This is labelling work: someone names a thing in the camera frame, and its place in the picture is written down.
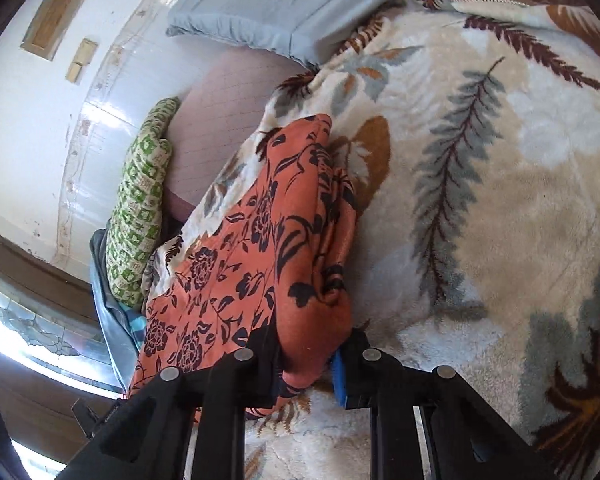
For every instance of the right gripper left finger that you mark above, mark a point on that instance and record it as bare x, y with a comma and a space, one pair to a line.
185, 425

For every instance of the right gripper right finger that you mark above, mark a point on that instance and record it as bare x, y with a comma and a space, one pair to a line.
435, 416

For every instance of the orange floral blouse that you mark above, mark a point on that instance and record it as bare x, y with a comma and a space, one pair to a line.
276, 261

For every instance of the stained glass window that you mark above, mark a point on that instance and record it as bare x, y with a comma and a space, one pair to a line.
47, 364

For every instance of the blue grey cloth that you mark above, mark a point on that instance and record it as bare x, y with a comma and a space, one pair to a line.
112, 318

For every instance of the teal striped sweater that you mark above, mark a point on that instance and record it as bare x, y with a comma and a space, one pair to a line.
136, 323

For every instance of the green checkered pillow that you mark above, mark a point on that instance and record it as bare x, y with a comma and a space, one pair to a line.
135, 224

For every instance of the leaf pattern cream blanket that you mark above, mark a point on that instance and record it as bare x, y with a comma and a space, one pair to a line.
471, 137

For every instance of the pink quilted mattress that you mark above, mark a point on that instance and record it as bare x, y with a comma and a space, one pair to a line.
217, 115

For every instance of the small framed plaque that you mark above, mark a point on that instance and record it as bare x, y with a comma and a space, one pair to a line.
49, 26

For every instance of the grey blue pillow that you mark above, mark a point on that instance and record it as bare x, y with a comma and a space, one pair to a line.
307, 31

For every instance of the dark wooden door frame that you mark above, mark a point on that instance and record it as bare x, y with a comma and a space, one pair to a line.
36, 284

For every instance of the beige wall switch plate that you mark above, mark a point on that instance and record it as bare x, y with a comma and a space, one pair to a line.
83, 58

